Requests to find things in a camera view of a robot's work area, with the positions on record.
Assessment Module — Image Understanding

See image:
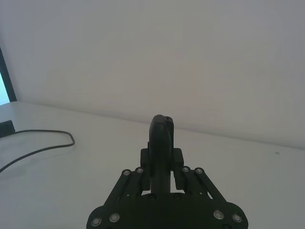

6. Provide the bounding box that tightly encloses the thin black cable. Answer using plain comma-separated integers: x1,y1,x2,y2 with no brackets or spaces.
0,129,75,173

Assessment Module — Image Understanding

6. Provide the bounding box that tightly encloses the small black block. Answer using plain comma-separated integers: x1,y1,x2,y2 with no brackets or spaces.
0,120,15,138

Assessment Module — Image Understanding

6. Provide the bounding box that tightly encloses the white table cloth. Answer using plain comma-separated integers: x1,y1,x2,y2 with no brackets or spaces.
0,100,305,229

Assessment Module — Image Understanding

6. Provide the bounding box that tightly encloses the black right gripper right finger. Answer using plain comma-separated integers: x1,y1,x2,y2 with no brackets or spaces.
164,115,227,205

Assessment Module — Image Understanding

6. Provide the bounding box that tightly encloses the dark upright post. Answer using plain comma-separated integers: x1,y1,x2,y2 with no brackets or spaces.
0,44,18,102

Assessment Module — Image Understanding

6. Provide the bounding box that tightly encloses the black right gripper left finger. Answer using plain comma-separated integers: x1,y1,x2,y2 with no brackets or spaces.
103,114,172,208

